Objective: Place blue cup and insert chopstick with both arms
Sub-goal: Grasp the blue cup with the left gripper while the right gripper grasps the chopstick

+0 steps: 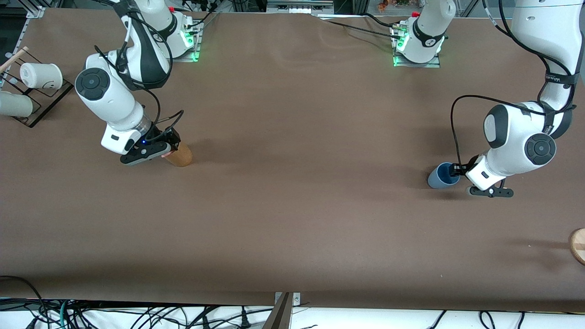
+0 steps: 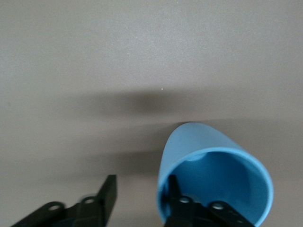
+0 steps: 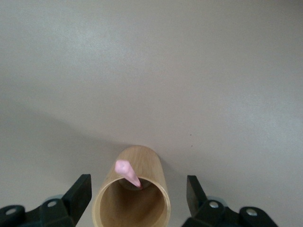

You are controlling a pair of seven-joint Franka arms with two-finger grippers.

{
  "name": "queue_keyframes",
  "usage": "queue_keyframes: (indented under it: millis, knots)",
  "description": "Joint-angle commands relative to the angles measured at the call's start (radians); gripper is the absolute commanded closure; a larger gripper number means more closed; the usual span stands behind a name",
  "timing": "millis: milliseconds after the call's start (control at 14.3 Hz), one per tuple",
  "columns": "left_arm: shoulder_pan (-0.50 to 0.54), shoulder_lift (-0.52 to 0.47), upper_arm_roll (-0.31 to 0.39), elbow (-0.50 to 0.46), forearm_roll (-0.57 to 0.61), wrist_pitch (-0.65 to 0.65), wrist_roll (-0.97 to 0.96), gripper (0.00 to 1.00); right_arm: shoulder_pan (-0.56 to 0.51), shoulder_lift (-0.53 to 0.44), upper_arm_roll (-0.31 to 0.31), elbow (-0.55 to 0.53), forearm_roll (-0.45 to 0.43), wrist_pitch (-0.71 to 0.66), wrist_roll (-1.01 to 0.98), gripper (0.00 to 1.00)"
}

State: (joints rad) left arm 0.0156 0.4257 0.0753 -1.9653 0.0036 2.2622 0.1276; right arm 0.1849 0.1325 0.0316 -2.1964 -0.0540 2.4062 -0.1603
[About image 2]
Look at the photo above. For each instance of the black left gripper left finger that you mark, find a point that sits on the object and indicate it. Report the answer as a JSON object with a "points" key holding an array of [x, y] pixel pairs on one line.
{"points": [[107, 196]]}

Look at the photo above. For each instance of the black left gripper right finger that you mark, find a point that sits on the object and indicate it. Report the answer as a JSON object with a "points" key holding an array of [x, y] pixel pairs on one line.
{"points": [[180, 210]]}

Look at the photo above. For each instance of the blue plastic cup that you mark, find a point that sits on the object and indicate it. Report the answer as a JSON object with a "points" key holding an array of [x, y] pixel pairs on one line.
{"points": [[189, 142]]}

